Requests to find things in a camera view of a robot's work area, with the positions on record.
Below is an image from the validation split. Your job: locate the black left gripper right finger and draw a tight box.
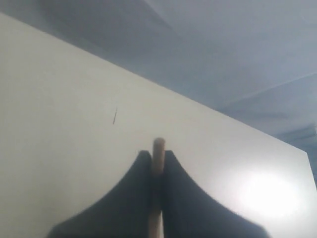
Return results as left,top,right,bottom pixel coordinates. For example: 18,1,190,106
160,150,269,238

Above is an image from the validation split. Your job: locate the wooden chopstick back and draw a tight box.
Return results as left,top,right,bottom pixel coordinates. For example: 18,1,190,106
148,137,165,238

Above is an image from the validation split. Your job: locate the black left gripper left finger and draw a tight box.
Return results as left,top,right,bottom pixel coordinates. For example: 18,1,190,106
48,150,152,238

